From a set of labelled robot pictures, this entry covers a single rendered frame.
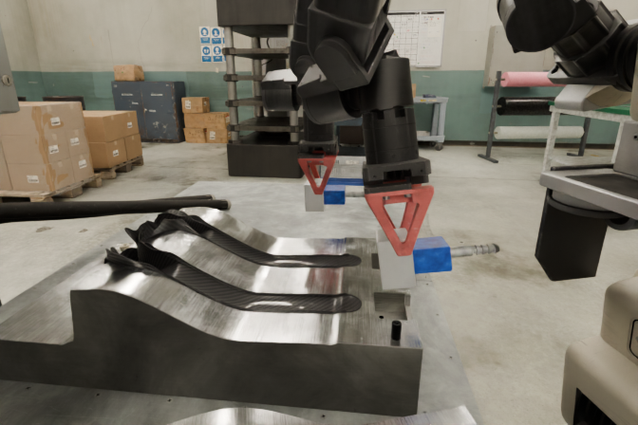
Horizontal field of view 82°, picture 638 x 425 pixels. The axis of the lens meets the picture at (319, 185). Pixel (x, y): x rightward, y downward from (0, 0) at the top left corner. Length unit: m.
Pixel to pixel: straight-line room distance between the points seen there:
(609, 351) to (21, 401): 0.72
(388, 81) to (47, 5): 9.07
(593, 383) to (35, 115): 4.04
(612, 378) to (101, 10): 8.55
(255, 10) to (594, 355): 4.17
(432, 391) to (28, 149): 4.02
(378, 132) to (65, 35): 8.84
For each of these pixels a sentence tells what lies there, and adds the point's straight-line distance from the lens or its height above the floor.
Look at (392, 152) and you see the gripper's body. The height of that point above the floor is 1.08.
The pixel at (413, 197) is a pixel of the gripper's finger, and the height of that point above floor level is 1.04.
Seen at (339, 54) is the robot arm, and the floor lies 1.17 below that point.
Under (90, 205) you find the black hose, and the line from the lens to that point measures 0.87.
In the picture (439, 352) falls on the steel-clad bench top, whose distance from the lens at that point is 0.55.
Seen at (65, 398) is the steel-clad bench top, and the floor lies 0.80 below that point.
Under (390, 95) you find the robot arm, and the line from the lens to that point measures 0.38.
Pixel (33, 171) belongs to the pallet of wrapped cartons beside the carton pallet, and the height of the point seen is 0.34.
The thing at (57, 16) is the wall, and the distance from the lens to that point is 9.20.
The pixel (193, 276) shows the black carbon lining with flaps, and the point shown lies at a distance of 0.50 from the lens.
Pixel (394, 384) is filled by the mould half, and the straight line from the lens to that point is 0.44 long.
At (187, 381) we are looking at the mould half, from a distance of 0.48.
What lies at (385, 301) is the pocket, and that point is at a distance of 0.49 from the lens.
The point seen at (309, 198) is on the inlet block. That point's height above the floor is 0.93.
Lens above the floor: 1.15
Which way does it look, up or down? 16 degrees down
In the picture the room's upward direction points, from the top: straight up
